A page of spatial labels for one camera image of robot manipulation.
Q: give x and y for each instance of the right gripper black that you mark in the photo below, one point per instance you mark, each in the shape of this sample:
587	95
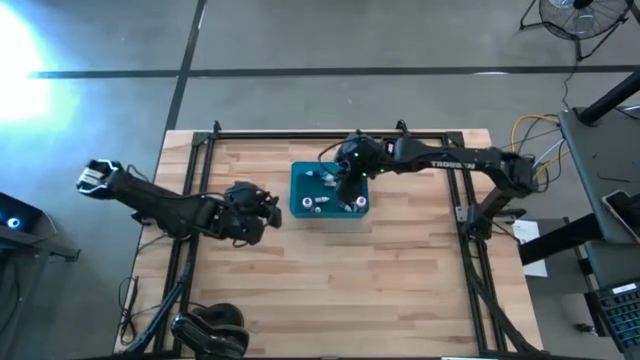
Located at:
357	165

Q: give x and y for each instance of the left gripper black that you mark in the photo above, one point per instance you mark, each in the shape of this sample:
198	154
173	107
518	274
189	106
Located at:
247	210

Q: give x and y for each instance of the small green label dropper bottle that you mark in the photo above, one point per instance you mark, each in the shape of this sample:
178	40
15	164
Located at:
327	178

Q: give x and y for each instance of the small dark red dropper bottle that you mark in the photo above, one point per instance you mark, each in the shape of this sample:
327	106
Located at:
346	206

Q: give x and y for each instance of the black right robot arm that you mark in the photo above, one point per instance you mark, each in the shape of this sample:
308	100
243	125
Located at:
450	162

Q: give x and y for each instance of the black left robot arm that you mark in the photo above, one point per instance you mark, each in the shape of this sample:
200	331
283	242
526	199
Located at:
150	202

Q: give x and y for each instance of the large pink tip bottle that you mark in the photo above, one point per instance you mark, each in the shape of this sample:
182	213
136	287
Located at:
360	202

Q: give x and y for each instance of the teal plastic bin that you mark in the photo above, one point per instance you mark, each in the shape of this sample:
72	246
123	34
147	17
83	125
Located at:
305	187

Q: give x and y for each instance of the black glossy rounded device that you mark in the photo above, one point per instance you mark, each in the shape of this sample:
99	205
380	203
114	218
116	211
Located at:
215	332

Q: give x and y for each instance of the white paper sheet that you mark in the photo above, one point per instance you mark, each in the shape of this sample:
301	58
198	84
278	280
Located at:
530	235

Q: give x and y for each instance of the black desk leg bar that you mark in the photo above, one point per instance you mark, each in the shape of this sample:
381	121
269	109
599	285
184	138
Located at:
560	240

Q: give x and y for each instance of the black box with blue light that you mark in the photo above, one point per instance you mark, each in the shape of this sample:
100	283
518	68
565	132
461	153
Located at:
20	215

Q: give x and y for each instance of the grey side desk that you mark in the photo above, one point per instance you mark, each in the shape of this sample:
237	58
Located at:
595	165

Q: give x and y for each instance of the black pole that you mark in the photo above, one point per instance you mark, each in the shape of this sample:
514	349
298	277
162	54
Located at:
610	97

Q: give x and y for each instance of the black floor fan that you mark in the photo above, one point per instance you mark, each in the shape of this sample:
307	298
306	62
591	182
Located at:
582	20

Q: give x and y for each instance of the black smartphone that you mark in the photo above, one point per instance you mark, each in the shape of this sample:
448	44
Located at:
625	210

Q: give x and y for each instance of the backlit keyboard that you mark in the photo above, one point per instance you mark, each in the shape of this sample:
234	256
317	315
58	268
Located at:
622	315

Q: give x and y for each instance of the black metal table frame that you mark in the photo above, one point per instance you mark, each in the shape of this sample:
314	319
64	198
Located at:
280	135

